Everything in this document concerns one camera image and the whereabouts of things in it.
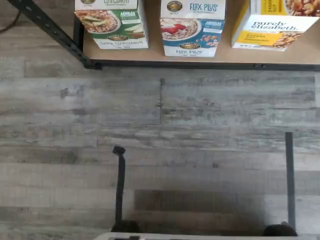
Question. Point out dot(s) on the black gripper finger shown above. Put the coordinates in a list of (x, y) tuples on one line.
[(290, 180), (120, 187)]

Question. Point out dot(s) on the blue flax plus oatmeal box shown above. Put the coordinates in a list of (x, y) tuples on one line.
[(192, 32)]

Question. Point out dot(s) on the yellow purely elizabeth box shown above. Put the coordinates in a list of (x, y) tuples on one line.
[(267, 27)]

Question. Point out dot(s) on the green apple cinnamon oatmeal box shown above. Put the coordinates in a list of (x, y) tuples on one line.
[(112, 25)]

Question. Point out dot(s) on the black metal shelf rack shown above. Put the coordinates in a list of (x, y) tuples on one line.
[(57, 37)]

